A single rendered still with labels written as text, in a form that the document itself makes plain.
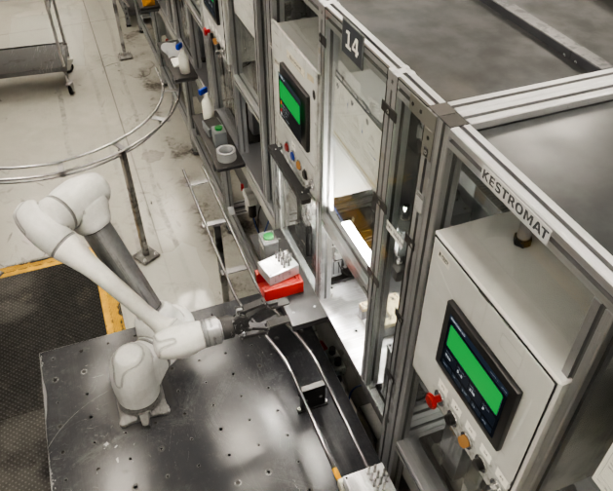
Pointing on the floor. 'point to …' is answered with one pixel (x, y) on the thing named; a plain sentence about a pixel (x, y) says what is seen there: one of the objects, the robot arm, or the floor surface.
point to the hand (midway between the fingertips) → (281, 312)
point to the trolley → (26, 58)
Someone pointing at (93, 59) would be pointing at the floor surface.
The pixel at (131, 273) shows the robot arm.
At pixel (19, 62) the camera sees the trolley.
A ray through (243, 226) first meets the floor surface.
